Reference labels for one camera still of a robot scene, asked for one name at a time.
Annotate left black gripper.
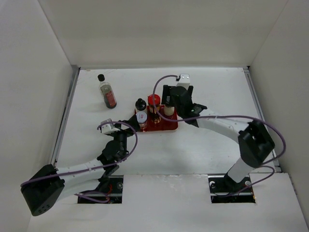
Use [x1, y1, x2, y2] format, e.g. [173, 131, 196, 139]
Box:
[111, 115, 139, 160]

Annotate small jar pink label lid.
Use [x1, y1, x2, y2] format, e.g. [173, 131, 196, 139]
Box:
[136, 111, 148, 131]

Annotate red lid sauce jar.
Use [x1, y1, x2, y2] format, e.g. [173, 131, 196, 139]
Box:
[148, 94, 161, 124]

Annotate white bottle black cap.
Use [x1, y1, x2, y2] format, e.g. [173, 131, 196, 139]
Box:
[135, 98, 147, 113]

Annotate silver lid jar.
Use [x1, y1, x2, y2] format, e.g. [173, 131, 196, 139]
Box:
[164, 105, 175, 117]

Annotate dark sauce glass bottle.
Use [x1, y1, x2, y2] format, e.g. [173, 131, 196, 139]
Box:
[98, 74, 117, 109]

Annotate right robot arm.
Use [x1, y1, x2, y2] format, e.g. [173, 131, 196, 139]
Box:
[162, 85, 275, 191]

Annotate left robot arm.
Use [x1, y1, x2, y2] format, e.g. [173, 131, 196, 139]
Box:
[21, 116, 140, 217]

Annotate red rectangular tray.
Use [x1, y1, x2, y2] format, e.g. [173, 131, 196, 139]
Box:
[139, 106, 178, 132]

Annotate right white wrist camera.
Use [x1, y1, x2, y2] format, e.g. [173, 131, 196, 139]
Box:
[176, 74, 190, 90]

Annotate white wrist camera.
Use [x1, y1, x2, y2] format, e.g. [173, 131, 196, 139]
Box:
[97, 118, 119, 134]
[176, 74, 190, 90]

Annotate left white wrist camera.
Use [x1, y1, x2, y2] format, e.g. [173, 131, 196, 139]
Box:
[97, 118, 119, 134]

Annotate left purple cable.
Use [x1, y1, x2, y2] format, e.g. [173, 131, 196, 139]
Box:
[20, 121, 139, 203]

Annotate purple cable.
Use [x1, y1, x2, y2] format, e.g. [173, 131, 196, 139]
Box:
[153, 74, 288, 198]
[20, 121, 139, 203]

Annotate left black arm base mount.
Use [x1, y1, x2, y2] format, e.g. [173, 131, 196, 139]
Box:
[77, 175, 124, 204]

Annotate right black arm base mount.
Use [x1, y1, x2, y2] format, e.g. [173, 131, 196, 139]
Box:
[208, 174, 255, 203]

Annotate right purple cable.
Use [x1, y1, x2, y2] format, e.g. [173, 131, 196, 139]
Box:
[153, 74, 288, 198]

